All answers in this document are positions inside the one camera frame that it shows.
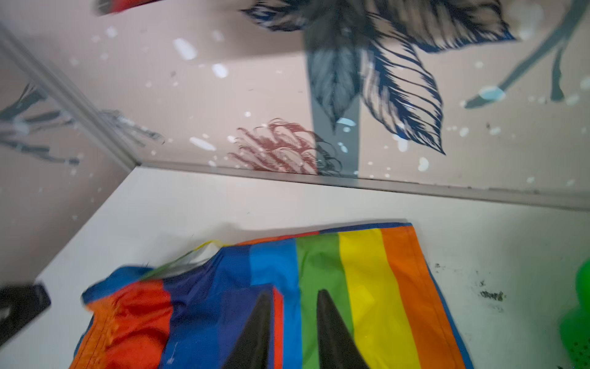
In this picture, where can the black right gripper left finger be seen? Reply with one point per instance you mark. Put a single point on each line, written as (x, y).
(253, 345)

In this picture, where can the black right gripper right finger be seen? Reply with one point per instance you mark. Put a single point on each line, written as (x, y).
(336, 346)

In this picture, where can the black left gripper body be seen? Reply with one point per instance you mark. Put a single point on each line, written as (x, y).
(20, 305)

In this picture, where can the rainbow striped shorts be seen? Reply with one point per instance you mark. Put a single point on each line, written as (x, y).
(185, 314)

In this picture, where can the green plastic tray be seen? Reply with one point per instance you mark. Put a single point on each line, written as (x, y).
(574, 327)

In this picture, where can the aluminium corner frame post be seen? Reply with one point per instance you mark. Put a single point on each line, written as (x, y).
(69, 98)

